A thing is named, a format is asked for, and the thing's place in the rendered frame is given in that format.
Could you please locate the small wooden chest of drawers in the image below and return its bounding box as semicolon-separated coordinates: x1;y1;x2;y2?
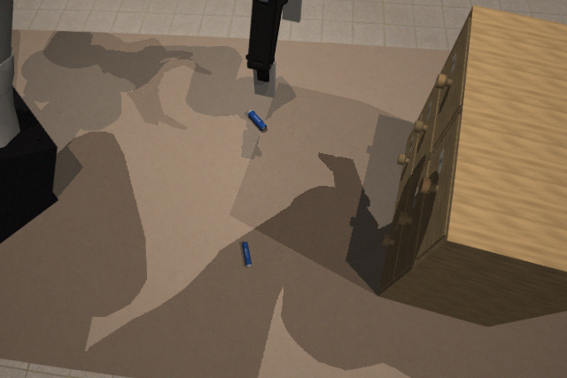
378;5;567;327

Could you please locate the blue aa battery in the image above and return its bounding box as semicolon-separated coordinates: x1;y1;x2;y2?
247;110;267;130

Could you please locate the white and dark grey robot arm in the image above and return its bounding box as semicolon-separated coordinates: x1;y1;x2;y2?
0;0;20;148

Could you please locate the dark blue battery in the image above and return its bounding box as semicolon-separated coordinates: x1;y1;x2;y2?
242;242;252;267

